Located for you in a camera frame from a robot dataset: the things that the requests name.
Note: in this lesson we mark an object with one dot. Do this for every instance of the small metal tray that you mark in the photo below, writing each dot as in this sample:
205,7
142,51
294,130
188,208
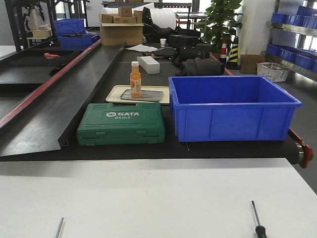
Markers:
146,95

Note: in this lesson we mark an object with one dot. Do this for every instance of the beige plastic tray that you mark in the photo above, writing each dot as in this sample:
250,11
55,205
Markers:
117,90

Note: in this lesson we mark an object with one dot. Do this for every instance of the large blue plastic bin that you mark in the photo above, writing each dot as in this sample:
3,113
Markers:
230,108

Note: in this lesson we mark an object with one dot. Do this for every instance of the orange juice bottle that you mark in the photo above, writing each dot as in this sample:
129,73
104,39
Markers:
135,80

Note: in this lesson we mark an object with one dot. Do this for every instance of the white foam block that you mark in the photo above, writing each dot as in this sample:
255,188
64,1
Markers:
149,64

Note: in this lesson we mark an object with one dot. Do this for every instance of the green SATA tool case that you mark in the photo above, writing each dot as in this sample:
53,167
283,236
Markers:
107,124

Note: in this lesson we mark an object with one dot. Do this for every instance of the dark bag on belt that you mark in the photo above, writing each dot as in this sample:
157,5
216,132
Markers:
201,67

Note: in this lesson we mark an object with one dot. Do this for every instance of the white paper cup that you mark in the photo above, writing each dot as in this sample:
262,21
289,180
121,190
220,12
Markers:
162,42

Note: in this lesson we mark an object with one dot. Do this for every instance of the yellow black traffic cone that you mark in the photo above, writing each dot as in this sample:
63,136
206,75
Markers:
232,62

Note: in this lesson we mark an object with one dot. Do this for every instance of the red white traffic cone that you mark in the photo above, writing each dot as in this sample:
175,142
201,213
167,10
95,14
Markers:
223,52

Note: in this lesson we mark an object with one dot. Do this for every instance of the large cardboard box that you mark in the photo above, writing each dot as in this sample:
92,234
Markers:
118,33

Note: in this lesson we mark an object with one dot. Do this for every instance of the brown cardboard box on floor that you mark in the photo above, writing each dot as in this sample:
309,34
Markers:
249,63

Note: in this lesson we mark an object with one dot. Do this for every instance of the blue crate on conveyor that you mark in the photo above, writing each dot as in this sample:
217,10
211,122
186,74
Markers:
77,42

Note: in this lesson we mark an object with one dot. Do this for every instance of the green potted plant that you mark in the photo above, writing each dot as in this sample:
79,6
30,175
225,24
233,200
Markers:
221,22

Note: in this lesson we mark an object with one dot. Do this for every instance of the red conveyor roller end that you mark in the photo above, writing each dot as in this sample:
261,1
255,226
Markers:
306,153

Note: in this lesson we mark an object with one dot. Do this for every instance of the orange handled tool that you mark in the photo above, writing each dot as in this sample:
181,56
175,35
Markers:
51,56

